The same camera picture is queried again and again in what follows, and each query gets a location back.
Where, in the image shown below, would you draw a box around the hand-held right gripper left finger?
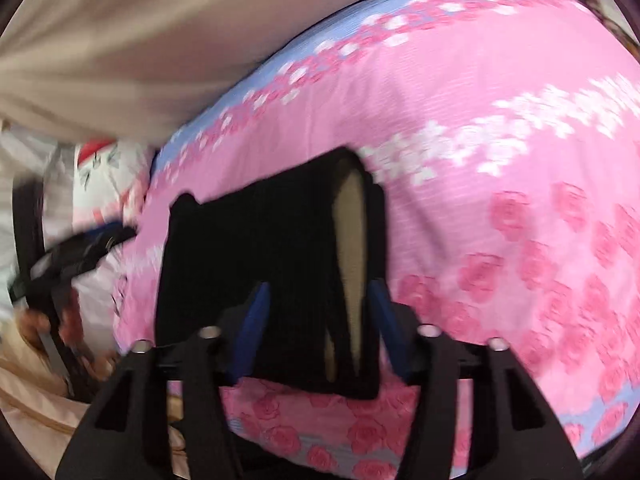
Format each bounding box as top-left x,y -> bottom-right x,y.
55,281 -> 273,480

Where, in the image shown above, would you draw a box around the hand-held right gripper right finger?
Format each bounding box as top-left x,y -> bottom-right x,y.
367,280 -> 585,480

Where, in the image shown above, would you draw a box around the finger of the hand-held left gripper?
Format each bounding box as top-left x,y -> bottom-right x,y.
60,225 -> 138,273

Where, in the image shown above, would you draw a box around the black pants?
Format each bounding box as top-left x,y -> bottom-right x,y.
155,146 -> 388,401

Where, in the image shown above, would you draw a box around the white printed pillow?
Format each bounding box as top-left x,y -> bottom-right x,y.
74,137 -> 157,223

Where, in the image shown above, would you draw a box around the beige blanket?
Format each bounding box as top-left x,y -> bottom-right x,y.
0,330 -> 188,466

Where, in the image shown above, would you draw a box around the pink floral bedsheet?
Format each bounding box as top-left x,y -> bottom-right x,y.
112,0 -> 640,480

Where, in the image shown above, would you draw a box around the beige curtain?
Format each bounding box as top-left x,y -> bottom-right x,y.
0,0 -> 481,150

